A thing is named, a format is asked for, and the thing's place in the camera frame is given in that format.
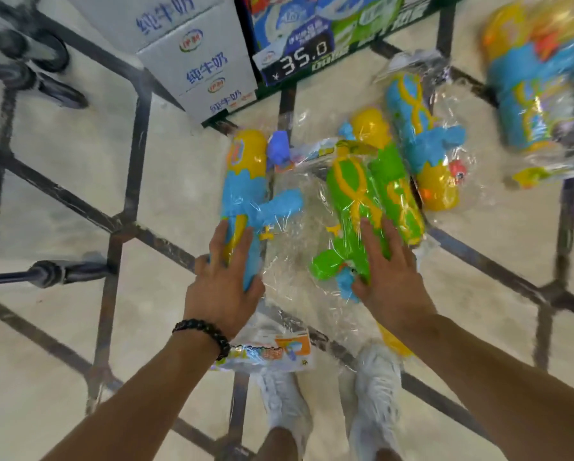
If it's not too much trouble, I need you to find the green water gun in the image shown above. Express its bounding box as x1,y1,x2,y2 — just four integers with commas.
340,108,428,247
267,131,415,359

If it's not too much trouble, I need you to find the blue water gun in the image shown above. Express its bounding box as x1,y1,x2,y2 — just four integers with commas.
373,50,481,217
209,129,316,375
480,0,574,190

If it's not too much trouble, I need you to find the price tag card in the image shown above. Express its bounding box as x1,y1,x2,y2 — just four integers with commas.
252,31,336,86

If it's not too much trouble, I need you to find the white milk carton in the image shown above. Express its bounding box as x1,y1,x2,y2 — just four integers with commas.
177,77,260,126
61,0,239,56
136,0,258,99

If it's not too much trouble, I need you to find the blue drink box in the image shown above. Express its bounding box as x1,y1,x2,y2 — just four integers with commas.
241,0,338,87

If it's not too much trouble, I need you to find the person's white shoe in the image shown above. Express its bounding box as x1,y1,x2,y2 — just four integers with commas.
255,369,314,457
348,344,407,461

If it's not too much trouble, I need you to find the person's left white shoe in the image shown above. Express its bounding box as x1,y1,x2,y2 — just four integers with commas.
255,369,314,457

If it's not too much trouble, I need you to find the person's left hand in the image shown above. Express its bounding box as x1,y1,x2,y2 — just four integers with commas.
183,220,266,339

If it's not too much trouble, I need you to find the person's left forearm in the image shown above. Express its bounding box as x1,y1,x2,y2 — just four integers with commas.
41,326,226,461

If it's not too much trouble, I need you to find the person's left leg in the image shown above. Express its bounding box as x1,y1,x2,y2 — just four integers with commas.
255,427,300,461

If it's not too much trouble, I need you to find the person's right forearm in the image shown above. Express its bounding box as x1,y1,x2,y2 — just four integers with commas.
380,312,574,461

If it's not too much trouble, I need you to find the green drink box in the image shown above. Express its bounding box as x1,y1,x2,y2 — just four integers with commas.
330,0,408,60

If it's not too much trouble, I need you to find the black display hook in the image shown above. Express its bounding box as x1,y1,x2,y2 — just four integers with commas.
0,260,116,289
0,61,89,111
0,28,71,73

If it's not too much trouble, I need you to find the black bead bracelet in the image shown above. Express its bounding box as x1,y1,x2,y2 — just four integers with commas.
173,319,231,361

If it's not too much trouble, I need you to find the person's right white shoe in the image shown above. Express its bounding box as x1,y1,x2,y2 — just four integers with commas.
348,344,407,461

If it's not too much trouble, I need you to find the person's right hand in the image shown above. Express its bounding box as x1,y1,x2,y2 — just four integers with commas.
352,216,437,332

